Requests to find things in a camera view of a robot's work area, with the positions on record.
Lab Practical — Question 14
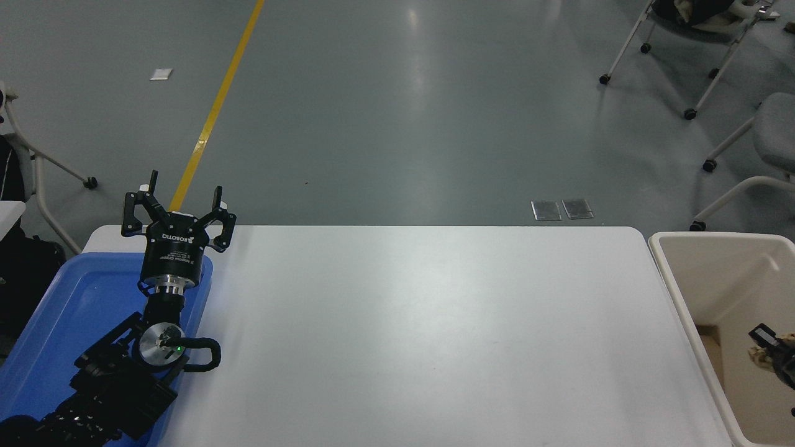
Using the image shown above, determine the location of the blue plastic tray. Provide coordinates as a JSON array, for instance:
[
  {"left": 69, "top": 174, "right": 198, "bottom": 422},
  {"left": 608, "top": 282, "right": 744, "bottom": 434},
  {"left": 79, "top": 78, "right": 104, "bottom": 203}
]
[{"left": 0, "top": 251, "right": 214, "bottom": 447}]

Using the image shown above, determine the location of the person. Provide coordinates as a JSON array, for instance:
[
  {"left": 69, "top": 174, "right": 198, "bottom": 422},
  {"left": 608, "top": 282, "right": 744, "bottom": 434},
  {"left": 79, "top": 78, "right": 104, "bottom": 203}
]
[{"left": 0, "top": 133, "right": 67, "bottom": 358}]

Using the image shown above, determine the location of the dark and beige coat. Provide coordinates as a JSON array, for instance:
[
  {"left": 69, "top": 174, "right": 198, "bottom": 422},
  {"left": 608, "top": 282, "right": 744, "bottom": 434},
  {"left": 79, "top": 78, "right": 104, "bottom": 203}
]
[{"left": 651, "top": 0, "right": 774, "bottom": 29}]

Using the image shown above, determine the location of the large pale plastic bin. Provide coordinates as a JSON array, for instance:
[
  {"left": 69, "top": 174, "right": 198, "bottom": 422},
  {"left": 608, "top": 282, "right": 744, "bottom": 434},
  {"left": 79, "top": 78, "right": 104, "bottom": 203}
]
[{"left": 648, "top": 232, "right": 795, "bottom": 447}]

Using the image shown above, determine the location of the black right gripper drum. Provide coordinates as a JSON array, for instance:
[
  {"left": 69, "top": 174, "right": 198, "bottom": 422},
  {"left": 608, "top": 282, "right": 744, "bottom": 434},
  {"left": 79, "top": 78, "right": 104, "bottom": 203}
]
[{"left": 772, "top": 348, "right": 795, "bottom": 392}]

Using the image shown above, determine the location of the white-framed wheeled chair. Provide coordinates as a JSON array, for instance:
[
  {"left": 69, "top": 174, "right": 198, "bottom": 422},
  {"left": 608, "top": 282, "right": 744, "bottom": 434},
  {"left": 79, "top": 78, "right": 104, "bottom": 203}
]
[{"left": 0, "top": 81, "right": 98, "bottom": 255}]

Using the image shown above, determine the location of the white side table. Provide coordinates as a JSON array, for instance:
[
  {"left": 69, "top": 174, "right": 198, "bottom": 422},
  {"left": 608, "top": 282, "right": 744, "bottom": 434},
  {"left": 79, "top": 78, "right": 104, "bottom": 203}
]
[{"left": 0, "top": 200, "right": 27, "bottom": 240}]

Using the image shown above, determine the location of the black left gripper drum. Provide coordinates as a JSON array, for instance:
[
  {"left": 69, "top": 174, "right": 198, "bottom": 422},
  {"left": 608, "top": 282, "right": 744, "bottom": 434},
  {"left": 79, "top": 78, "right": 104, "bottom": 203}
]
[{"left": 138, "top": 211, "right": 212, "bottom": 289}]

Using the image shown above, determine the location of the grey-seated white-legged chair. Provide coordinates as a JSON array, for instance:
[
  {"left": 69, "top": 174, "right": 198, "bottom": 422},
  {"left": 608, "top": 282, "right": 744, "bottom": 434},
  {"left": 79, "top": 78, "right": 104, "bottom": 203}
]
[{"left": 689, "top": 93, "right": 795, "bottom": 232}]

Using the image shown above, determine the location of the tan paper ball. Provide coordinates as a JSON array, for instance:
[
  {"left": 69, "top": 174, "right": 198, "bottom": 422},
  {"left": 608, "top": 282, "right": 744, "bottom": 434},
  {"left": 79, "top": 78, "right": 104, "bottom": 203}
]
[{"left": 748, "top": 332, "right": 795, "bottom": 372}]

